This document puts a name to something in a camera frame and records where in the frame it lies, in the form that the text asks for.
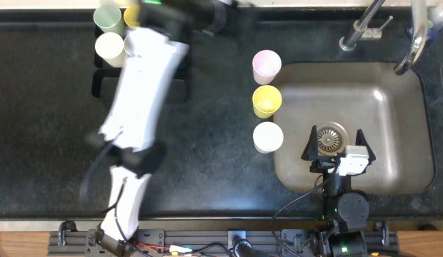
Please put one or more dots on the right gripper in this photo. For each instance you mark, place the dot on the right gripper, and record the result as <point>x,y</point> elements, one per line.
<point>323,166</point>

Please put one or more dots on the white cup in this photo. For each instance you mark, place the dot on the white cup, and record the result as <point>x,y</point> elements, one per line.
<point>109,46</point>
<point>268,137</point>

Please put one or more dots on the yellow cup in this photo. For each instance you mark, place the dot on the yellow cup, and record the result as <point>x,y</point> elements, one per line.
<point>267,101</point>
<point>131,17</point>

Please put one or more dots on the pink cup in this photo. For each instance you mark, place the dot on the pink cup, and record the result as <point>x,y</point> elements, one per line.
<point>266,66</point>

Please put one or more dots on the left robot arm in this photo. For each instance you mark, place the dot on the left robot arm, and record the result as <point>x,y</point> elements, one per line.
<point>143,89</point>

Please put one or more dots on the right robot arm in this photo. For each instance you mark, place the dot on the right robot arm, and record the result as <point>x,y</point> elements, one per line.
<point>352,210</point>

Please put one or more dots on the steel sink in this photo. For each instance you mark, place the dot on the steel sink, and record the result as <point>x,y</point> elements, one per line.
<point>386,125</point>

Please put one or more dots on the steel tap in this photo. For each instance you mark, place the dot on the steel tap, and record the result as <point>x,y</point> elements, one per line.
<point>350,39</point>

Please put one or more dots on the blue soap bottle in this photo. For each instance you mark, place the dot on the blue soap bottle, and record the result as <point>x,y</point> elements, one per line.
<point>439,14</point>

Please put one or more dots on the black tray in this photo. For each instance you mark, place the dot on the black tray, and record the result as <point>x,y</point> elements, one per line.
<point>103,84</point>

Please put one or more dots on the green cup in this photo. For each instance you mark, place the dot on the green cup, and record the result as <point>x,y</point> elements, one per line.
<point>107,18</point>

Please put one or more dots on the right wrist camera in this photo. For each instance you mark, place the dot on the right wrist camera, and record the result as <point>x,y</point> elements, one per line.
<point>355,160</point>

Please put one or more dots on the mounting rail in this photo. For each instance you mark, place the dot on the mounting rail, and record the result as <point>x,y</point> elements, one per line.
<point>207,239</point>

